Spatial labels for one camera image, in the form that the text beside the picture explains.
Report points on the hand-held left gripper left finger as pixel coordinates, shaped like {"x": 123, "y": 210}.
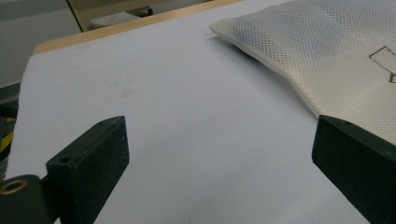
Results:
{"x": 90, "y": 165}

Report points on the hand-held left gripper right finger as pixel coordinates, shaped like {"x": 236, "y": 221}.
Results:
{"x": 358, "y": 161}

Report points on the cream mesh bag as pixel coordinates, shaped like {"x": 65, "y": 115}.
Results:
{"x": 311, "y": 46}

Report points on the yellow black striped tape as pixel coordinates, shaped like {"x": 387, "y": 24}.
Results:
{"x": 5, "y": 140}

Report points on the dark green stand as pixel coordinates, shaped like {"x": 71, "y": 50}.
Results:
{"x": 8, "y": 99}

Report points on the white table mat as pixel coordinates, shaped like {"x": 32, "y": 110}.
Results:
{"x": 186, "y": 102}

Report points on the pale grey pad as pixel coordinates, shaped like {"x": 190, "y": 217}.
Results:
{"x": 112, "y": 20}

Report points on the wooden furniture frame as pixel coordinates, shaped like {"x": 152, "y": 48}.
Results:
{"x": 77, "y": 14}

